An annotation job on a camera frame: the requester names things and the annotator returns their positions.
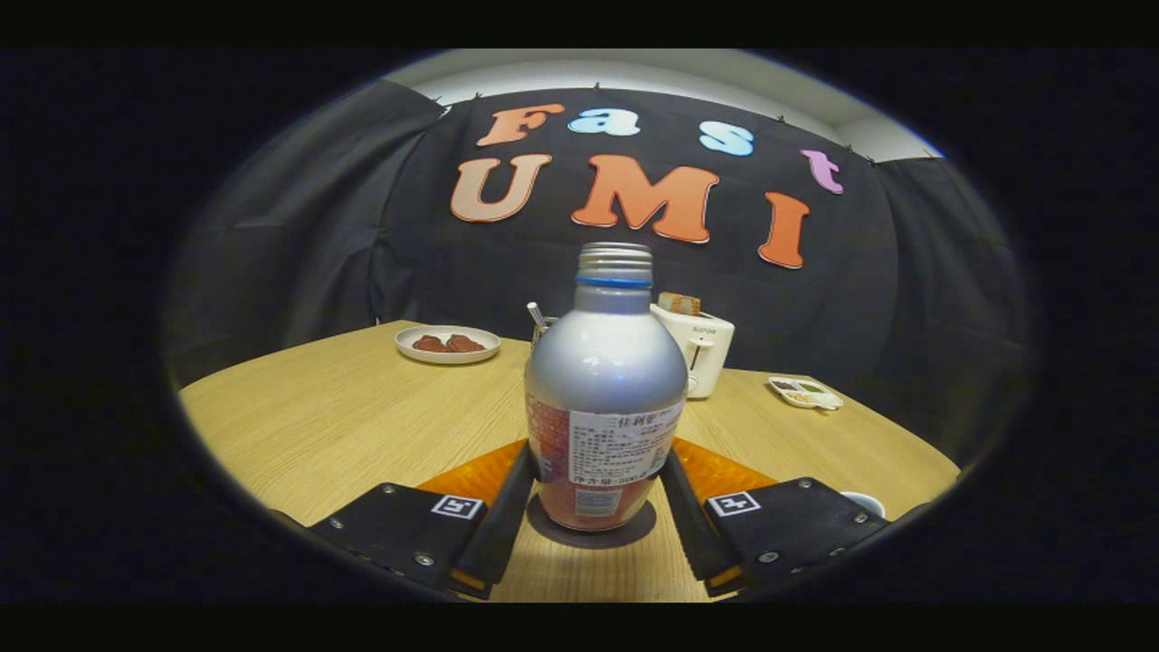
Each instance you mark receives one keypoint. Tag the toast slices in toaster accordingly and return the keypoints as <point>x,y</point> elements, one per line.
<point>679,303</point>

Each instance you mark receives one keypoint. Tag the white cup with blue inside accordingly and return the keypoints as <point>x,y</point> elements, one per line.
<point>867,501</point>

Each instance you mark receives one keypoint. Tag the white round plate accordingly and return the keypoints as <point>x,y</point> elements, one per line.
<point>448,356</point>

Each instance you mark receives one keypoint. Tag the black backdrop cloth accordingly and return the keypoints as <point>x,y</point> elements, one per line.
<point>317,226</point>

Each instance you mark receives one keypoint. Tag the white toaster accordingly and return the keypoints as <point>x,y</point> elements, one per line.
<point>706,349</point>

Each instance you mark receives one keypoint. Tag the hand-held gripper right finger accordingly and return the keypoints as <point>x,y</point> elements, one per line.
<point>688,530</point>

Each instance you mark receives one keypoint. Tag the dark brown round coaster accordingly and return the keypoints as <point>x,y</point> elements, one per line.
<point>643,530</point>

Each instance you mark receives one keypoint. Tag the wooden table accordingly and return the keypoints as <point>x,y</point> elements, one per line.
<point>317,407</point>

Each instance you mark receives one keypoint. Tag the red food piece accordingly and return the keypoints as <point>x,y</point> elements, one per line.
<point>429,343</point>
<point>465,343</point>

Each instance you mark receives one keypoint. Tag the silver bottle with red label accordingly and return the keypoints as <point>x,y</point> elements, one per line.
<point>605,371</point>

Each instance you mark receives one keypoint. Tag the small white divided dish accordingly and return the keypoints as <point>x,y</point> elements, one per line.
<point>806,393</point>

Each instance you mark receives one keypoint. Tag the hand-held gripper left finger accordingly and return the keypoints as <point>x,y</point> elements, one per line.
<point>502,530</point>

